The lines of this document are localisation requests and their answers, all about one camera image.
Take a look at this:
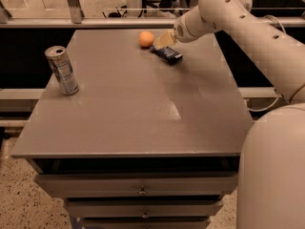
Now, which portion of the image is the bottom grey drawer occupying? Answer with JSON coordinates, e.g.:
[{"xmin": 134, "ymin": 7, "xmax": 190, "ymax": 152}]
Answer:
[{"xmin": 82, "ymin": 218, "xmax": 211, "ymax": 229}]

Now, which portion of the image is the orange fruit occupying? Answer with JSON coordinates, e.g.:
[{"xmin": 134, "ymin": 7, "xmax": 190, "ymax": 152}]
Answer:
[{"xmin": 138, "ymin": 31, "xmax": 154, "ymax": 48}]

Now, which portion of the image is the white cable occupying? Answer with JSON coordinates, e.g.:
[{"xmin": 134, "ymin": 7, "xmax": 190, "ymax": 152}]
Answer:
[{"xmin": 247, "ymin": 14, "xmax": 287, "ymax": 113}]

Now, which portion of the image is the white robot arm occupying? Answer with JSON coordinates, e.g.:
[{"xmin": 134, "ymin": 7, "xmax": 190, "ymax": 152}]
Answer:
[{"xmin": 154, "ymin": 0, "xmax": 305, "ymax": 229}]

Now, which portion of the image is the dark blue rxbar wrapper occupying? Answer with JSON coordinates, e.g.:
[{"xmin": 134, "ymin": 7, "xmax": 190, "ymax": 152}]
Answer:
[{"xmin": 150, "ymin": 46, "xmax": 183, "ymax": 65}]

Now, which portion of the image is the metal window railing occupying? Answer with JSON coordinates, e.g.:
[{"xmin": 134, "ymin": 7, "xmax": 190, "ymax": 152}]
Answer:
[{"xmin": 0, "ymin": 0, "xmax": 304, "ymax": 29}]

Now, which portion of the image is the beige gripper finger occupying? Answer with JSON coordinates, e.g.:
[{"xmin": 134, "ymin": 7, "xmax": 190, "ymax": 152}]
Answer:
[{"xmin": 153, "ymin": 30, "xmax": 176, "ymax": 50}]

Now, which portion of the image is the middle grey drawer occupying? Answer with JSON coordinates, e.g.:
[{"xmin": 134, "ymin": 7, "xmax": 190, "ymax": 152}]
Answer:
[{"xmin": 65, "ymin": 198, "xmax": 223, "ymax": 218}]

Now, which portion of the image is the grey drawer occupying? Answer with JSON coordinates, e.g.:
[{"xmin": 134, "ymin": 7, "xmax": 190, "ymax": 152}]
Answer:
[
  {"xmin": 82, "ymin": 218, "xmax": 211, "ymax": 229},
  {"xmin": 65, "ymin": 198, "xmax": 223, "ymax": 218},
  {"xmin": 34, "ymin": 175, "xmax": 237, "ymax": 198}
]

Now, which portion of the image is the top grey drawer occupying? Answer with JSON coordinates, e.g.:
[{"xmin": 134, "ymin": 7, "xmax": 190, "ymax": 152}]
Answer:
[{"xmin": 34, "ymin": 175, "xmax": 237, "ymax": 198}]

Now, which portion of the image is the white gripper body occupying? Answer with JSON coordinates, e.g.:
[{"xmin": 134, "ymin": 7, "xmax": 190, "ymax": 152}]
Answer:
[{"xmin": 173, "ymin": 7, "xmax": 210, "ymax": 43}]

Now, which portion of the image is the grey drawer cabinet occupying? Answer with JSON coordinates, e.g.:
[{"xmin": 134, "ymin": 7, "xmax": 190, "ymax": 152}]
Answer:
[{"xmin": 10, "ymin": 28, "xmax": 255, "ymax": 229}]

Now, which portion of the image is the silver drink can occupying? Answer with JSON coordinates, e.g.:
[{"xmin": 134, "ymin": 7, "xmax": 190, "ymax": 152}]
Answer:
[{"xmin": 45, "ymin": 46, "xmax": 79, "ymax": 95}]

